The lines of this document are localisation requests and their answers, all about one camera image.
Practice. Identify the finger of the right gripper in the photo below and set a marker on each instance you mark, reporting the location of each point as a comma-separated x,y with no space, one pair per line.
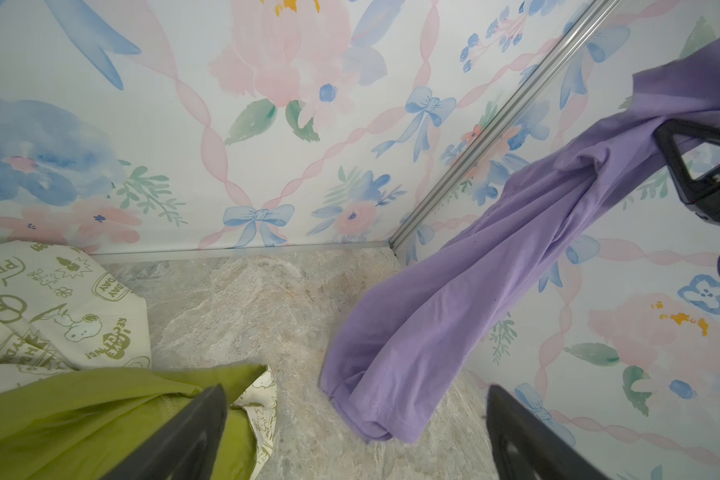
692,154

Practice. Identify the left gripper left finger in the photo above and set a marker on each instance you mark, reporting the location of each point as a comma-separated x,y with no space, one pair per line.
185,447

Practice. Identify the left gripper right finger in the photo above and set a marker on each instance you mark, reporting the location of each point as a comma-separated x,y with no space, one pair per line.
524,448

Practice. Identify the purple cloth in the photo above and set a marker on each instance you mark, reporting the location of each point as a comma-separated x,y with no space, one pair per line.
407,339

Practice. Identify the green cloth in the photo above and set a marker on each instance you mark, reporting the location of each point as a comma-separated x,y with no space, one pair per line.
80,425

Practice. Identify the cream printed cloth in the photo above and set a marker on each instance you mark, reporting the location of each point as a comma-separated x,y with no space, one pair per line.
61,312

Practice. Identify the right aluminium corner post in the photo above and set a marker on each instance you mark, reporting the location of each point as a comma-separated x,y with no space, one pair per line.
584,27

